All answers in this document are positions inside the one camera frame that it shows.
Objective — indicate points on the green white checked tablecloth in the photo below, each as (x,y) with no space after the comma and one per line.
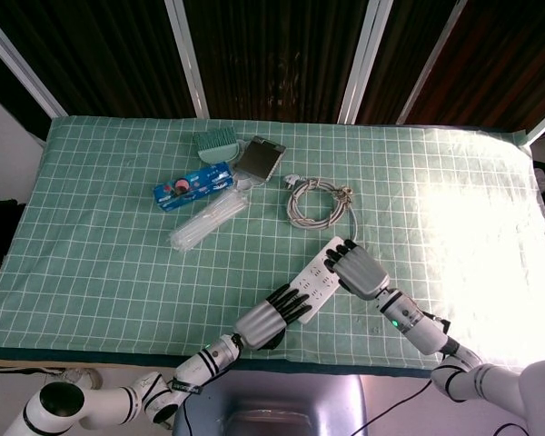
(118,281)

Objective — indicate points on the white power strip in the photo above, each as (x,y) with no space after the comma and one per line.
(315,281)

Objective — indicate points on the clear pack of straws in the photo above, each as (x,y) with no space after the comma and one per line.
(204,222)

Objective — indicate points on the dark screen smartphone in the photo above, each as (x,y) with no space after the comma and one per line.
(259,159)

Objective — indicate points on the grey robot torso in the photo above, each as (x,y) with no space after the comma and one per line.
(272,409)

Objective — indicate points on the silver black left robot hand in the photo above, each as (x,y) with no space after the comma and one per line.
(259,324)

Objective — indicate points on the green hand brush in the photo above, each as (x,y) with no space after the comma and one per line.
(218,147)

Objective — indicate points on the white shoe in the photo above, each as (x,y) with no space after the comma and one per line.
(82,378)

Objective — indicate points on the blue Oreo cookie box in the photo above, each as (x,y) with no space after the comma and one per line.
(195,186)

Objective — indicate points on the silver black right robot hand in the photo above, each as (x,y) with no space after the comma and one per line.
(361,272)

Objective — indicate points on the dark pleated curtain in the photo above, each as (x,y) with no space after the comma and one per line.
(277,59)

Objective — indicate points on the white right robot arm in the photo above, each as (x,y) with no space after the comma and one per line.
(418,331)

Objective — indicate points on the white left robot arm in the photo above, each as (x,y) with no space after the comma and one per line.
(209,359)

